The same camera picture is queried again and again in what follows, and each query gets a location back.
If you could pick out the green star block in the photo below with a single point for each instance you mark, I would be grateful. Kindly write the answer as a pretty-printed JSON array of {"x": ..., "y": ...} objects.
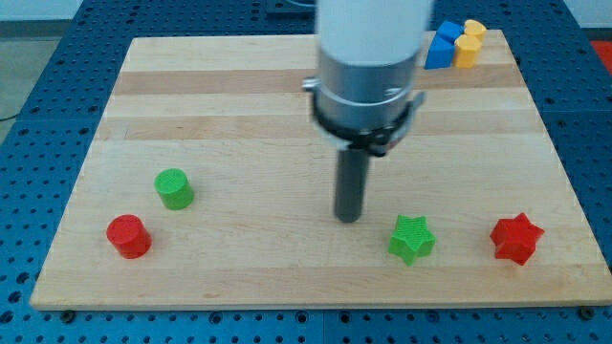
[{"x": 411, "y": 239}]

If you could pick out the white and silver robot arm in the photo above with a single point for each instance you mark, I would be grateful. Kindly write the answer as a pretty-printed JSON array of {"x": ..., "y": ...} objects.
[{"x": 366, "y": 56}]

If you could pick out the red star block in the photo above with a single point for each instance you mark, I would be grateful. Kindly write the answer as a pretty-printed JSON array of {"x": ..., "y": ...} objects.
[{"x": 516, "y": 239}]

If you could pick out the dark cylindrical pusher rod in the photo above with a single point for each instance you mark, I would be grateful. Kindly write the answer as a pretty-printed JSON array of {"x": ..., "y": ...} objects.
[{"x": 351, "y": 177}]

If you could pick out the wooden board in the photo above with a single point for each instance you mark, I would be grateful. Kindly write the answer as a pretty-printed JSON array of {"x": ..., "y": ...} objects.
[{"x": 261, "y": 232}]

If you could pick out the green cylinder block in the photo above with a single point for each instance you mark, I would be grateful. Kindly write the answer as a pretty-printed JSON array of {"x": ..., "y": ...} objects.
[{"x": 174, "y": 189}]

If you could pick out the front blue block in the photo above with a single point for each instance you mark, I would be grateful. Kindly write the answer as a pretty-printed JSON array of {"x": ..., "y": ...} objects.
[{"x": 439, "y": 54}]

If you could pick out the blue block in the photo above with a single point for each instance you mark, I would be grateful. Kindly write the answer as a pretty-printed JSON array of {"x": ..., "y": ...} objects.
[
  {"x": 439, "y": 54},
  {"x": 450, "y": 31}
]

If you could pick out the red cylinder block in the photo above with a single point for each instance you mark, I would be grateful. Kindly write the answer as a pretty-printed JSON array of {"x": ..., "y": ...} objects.
[{"x": 128, "y": 236}]

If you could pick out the rear blue block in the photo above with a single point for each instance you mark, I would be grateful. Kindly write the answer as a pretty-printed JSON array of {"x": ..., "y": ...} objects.
[{"x": 450, "y": 31}]

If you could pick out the front yellow block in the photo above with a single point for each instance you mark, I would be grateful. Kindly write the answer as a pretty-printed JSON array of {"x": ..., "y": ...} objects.
[{"x": 467, "y": 50}]

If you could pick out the yellow block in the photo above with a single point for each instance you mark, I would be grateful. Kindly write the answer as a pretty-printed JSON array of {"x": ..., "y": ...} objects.
[
  {"x": 475, "y": 29},
  {"x": 467, "y": 50}
]

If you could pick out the rear yellow block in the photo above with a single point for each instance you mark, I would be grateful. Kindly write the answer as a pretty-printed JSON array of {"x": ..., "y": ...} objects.
[{"x": 475, "y": 29}]

